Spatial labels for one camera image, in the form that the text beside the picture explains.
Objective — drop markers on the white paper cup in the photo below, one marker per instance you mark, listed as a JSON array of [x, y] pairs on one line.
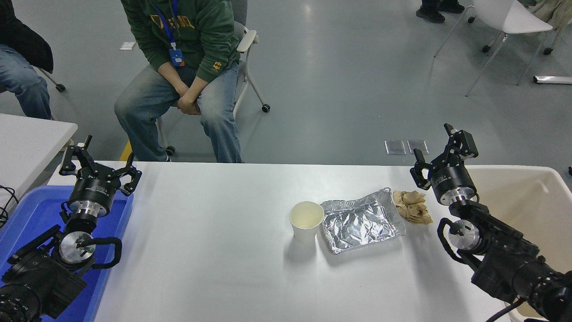
[[306, 228]]

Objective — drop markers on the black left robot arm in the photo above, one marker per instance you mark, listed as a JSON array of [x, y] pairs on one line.
[[40, 277]]

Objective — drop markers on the white side table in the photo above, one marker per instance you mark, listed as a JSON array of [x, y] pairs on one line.
[[27, 143]]

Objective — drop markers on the large pale plastic bin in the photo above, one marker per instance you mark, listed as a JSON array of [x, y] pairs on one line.
[[536, 201]]

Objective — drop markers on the silver foil tray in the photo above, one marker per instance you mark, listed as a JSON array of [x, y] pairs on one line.
[[362, 223]]

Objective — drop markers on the grey office chair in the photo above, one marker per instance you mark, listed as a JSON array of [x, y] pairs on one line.
[[247, 40]]

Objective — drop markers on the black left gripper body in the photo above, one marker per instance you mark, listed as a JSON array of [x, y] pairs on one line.
[[94, 190]]

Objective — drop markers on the beige cloth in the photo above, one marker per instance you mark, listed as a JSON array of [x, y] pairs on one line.
[[556, 11]]

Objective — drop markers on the seated person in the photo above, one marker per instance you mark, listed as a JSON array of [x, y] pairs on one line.
[[192, 27]]

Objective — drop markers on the silver metal bar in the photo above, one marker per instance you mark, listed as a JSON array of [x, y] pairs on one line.
[[554, 79]]

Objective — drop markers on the tan paper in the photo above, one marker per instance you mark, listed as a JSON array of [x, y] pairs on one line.
[[413, 208]]

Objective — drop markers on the standing person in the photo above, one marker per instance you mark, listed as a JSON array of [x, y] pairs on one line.
[[431, 13]]

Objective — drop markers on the seated person's right hand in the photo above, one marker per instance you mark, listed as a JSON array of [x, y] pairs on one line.
[[183, 98]]

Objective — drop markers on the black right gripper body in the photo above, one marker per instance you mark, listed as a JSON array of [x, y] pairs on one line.
[[451, 181]]

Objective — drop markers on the blue plastic tray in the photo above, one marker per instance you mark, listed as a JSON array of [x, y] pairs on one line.
[[31, 210]]

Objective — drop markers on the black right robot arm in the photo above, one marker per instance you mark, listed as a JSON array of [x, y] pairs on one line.
[[505, 259]]

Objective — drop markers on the grey rolling chair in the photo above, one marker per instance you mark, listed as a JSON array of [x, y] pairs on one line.
[[59, 86]]

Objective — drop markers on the silver floor plate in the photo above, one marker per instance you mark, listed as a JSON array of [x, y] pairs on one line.
[[395, 147], [418, 144]]

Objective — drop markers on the white plastic chair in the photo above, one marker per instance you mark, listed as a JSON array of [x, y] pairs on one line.
[[514, 15]]

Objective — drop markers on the seated person's left hand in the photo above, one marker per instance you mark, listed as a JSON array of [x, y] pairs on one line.
[[195, 105]]

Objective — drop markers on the person at picture edge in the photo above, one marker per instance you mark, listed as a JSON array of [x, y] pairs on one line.
[[22, 85]]

